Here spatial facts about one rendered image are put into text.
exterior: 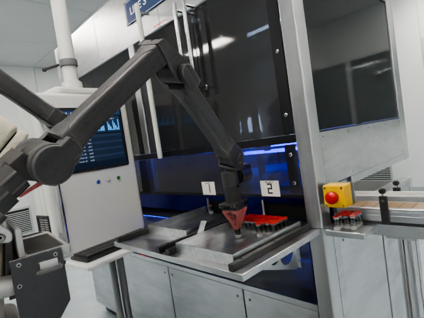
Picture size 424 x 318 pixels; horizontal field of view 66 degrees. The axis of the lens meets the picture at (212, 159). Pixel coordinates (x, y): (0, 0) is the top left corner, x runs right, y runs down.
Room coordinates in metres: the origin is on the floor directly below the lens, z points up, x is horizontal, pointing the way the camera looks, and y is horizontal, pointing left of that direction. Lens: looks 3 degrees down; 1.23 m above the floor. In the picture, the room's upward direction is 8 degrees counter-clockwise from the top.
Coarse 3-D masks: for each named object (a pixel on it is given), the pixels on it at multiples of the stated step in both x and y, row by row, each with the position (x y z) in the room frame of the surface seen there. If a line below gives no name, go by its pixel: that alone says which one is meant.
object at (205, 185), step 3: (201, 183) 1.50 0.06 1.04; (204, 183) 1.48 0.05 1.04; (207, 183) 1.47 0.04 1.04; (210, 183) 1.45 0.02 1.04; (213, 183) 1.44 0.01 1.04; (204, 186) 1.48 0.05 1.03; (207, 186) 1.47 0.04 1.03; (210, 186) 1.46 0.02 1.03; (213, 186) 1.44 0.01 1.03; (204, 189) 1.49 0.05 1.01; (207, 189) 1.47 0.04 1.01; (210, 189) 1.46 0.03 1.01; (213, 189) 1.44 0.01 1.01; (204, 192) 1.49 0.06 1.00; (207, 192) 1.48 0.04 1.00; (213, 192) 1.45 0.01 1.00
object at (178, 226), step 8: (200, 208) 1.59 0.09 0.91; (176, 216) 1.48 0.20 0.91; (184, 216) 1.52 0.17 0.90; (192, 216) 1.55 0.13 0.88; (200, 216) 1.54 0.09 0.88; (208, 216) 1.51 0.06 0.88; (216, 216) 1.49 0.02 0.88; (224, 216) 1.34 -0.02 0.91; (152, 224) 1.39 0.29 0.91; (160, 224) 1.42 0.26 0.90; (168, 224) 1.45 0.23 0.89; (176, 224) 1.46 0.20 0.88; (184, 224) 1.43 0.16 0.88; (192, 224) 1.41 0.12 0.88; (208, 224) 1.27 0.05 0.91; (152, 232) 1.36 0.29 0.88; (160, 232) 1.32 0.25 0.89; (168, 232) 1.28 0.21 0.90; (176, 232) 1.24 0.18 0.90; (184, 232) 1.20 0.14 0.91; (192, 232) 1.22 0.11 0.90
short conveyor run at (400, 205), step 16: (368, 192) 1.15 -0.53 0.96; (384, 192) 1.02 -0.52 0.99; (400, 192) 1.08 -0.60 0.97; (416, 192) 1.04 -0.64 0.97; (336, 208) 1.15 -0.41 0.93; (352, 208) 1.11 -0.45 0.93; (368, 208) 1.07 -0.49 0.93; (384, 208) 1.03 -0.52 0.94; (400, 208) 1.01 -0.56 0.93; (416, 208) 1.00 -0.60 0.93; (384, 224) 1.04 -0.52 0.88; (400, 224) 1.01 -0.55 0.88; (416, 224) 0.97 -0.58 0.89
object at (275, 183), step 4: (264, 180) 1.23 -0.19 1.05; (268, 180) 1.22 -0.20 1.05; (272, 180) 1.21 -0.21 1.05; (276, 180) 1.19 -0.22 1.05; (264, 184) 1.24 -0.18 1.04; (272, 184) 1.21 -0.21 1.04; (276, 184) 1.20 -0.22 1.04; (264, 188) 1.24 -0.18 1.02; (272, 188) 1.21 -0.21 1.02; (276, 188) 1.20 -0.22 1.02; (264, 192) 1.24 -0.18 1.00; (276, 192) 1.20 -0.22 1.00; (276, 196) 1.20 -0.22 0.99; (280, 196) 1.19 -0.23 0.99
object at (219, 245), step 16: (224, 224) 1.21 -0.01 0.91; (192, 240) 1.11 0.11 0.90; (208, 240) 1.14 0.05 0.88; (224, 240) 1.11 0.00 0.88; (240, 240) 1.09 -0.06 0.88; (256, 240) 1.06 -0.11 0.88; (272, 240) 0.99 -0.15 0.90; (192, 256) 1.00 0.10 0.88; (208, 256) 0.95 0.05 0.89; (224, 256) 0.90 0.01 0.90; (240, 256) 0.89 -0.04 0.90
